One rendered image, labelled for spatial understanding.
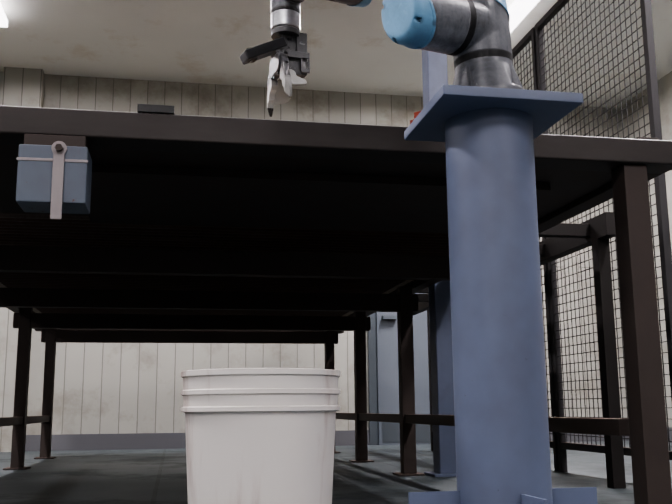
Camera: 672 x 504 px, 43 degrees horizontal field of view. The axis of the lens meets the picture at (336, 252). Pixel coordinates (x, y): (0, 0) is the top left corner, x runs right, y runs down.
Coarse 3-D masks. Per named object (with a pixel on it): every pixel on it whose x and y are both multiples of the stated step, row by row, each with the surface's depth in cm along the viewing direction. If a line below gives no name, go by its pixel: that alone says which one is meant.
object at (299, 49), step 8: (272, 32) 210; (280, 32) 210; (288, 32) 210; (296, 32) 210; (288, 40) 213; (296, 40) 211; (304, 40) 212; (288, 48) 210; (296, 48) 211; (304, 48) 212; (272, 56) 211; (288, 56) 208; (296, 56) 208; (304, 56) 209; (272, 64) 211; (288, 64) 208; (296, 64) 209; (304, 64) 210; (272, 72) 210; (296, 72) 209; (304, 72) 209
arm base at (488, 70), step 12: (456, 60) 168; (468, 60) 165; (480, 60) 164; (492, 60) 164; (504, 60) 165; (456, 72) 168; (468, 72) 165; (480, 72) 163; (492, 72) 162; (504, 72) 163; (456, 84) 166; (468, 84) 165; (480, 84) 162; (492, 84) 161; (504, 84) 161; (516, 84) 163
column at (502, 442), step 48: (480, 96) 153; (528, 96) 155; (576, 96) 157; (480, 144) 159; (528, 144) 161; (480, 192) 157; (528, 192) 159; (480, 240) 156; (528, 240) 156; (480, 288) 154; (528, 288) 154; (480, 336) 153; (528, 336) 153; (480, 384) 151; (528, 384) 151; (480, 432) 150; (528, 432) 149; (480, 480) 149; (528, 480) 148
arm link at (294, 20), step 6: (276, 12) 210; (282, 12) 209; (288, 12) 209; (294, 12) 210; (276, 18) 210; (282, 18) 209; (288, 18) 209; (294, 18) 210; (300, 18) 213; (276, 24) 209; (282, 24) 209; (288, 24) 209; (294, 24) 210; (300, 24) 213
